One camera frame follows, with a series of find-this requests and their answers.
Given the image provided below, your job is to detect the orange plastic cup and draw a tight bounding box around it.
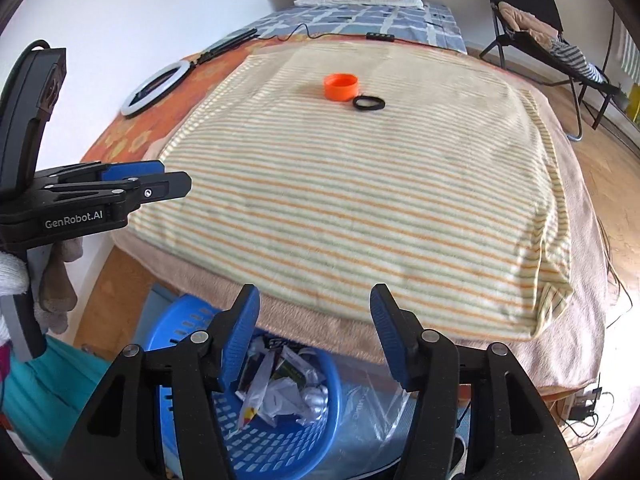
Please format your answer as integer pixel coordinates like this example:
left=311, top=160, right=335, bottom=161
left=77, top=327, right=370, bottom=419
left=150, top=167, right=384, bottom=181
left=322, top=73, right=361, bottom=102

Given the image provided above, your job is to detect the green white milk carton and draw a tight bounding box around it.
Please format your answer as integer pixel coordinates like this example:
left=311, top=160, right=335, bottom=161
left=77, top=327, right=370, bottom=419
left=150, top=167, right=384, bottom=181
left=275, top=347, right=311, bottom=383

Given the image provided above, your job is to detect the white ring light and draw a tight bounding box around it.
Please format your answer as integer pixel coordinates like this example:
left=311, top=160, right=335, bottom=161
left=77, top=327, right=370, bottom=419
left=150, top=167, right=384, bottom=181
left=120, top=59, right=193, bottom=120

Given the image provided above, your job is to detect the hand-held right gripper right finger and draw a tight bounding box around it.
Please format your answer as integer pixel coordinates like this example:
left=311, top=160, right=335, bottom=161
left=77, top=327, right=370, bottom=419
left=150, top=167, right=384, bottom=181
left=369, top=284, right=581, bottom=480

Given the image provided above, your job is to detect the clothes pile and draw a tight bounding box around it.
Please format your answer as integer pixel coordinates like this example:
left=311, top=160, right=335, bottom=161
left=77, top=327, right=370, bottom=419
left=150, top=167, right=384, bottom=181
left=492, top=1, right=612, bottom=83

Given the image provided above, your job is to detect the striped blanket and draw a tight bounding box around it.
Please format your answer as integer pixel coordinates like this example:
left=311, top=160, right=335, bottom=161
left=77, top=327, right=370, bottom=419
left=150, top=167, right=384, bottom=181
left=112, top=42, right=573, bottom=343

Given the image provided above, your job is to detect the black cable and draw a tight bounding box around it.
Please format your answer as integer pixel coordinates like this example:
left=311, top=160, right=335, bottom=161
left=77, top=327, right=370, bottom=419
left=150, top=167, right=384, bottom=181
left=257, top=22, right=368, bottom=43

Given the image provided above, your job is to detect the black power strip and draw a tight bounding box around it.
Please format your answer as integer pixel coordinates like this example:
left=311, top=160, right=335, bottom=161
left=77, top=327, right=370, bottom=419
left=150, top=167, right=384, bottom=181
left=562, top=387, right=618, bottom=423

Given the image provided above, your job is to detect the black light stand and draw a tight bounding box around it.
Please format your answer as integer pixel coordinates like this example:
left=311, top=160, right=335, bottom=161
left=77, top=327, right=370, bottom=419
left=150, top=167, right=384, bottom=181
left=196, top=29, right=260, bottom=64

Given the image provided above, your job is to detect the person's left hand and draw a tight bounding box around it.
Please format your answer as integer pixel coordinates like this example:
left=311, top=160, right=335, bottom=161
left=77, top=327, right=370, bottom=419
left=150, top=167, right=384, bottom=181
left=39, top=234, right=80, bottom=335

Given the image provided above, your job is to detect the black folding chair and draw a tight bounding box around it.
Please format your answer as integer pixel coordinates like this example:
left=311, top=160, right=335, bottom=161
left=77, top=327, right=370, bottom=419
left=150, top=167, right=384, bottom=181
left=479, top=0, right=621, bottom=141

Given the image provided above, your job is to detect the blue plastic basket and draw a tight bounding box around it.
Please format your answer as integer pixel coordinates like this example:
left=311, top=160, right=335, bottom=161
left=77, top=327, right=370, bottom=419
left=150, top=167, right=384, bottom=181
left=135, top=292, right=347, bottom=480

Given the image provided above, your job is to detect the orange patterned mat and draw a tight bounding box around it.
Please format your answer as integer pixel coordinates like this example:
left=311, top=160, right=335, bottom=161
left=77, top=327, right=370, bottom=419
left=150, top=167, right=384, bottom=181
left=80, top=45, right=281, bottom=163

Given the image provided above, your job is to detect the blue plaid bedsheet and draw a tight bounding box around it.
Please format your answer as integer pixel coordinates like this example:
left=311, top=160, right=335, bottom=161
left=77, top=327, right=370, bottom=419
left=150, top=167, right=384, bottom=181
left=245, top=2, right=468, bottom=56

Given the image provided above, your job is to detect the white plastic bag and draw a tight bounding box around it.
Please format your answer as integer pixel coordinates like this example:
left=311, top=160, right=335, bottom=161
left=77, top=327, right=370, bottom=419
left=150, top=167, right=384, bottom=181
left=260, top=377, right=328, bottom=423

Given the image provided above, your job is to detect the person's teal trouser leg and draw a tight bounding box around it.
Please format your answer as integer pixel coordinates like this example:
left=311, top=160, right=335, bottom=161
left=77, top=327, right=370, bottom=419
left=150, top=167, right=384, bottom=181
left=0, top=332, right=113, bottom=433

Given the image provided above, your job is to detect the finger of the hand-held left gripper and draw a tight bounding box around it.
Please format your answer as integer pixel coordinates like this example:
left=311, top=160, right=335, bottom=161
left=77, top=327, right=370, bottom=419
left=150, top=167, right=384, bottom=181
left=44, top=171, right=193, bottom=207
left=32, top=160, right=167, bottom=187

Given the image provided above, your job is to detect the beige towel blanket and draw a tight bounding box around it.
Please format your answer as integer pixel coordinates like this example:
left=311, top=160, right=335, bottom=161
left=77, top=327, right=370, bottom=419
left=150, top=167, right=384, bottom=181
left=112, top=85, right=611, bottom=396

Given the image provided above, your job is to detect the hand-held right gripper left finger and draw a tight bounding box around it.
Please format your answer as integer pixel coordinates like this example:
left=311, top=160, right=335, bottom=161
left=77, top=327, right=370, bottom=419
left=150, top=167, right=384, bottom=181
left=52, top=284, right=262, bottom=480

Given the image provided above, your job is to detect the clear plastic bag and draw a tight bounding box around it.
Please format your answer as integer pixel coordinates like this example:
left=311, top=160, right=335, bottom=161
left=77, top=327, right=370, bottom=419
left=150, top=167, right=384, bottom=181
left=335, top=355, right=431, bottom=473

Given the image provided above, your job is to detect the white wet wipe packet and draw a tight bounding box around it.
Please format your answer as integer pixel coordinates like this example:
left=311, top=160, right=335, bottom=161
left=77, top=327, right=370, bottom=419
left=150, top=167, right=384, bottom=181
left=239, top=349, right=278, bottom=428

